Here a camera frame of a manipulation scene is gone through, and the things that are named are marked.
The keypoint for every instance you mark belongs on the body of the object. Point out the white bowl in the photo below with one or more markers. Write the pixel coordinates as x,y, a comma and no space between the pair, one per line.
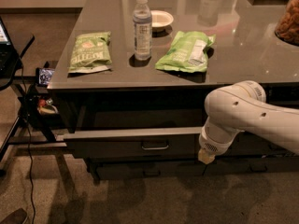
160,20

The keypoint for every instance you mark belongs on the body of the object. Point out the smartphone with lit screen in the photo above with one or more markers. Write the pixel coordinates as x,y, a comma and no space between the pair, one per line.
43,76

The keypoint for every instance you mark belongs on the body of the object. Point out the green chip bag left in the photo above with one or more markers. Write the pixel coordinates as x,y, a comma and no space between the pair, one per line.
90,54

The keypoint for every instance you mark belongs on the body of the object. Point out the green snack bag right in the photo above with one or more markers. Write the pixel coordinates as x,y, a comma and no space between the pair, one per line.
187,53

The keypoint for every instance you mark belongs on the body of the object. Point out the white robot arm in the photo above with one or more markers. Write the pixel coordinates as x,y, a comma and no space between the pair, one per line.
242,107

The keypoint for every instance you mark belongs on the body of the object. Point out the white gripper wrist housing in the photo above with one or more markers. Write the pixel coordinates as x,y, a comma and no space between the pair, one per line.
211,146

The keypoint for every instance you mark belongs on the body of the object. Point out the grey top drawer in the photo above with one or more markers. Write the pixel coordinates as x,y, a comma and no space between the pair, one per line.
129,135

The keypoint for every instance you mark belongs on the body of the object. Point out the black laptop stand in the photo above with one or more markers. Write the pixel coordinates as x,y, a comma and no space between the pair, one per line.
29,127

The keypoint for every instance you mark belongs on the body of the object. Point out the clear water bottle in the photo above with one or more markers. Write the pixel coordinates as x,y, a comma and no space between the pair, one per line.
142,19

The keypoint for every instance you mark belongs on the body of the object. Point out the black laptop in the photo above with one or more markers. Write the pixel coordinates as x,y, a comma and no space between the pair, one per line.
8,54

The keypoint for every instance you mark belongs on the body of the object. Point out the dark shoe tip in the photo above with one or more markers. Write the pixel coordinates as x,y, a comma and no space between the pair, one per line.
17,217

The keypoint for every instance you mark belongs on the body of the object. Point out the colourful items on shelf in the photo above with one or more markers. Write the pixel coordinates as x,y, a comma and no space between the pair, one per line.
46,107

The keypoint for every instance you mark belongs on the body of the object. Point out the grey drawer cabinet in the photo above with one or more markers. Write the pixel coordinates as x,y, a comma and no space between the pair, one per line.
156,87

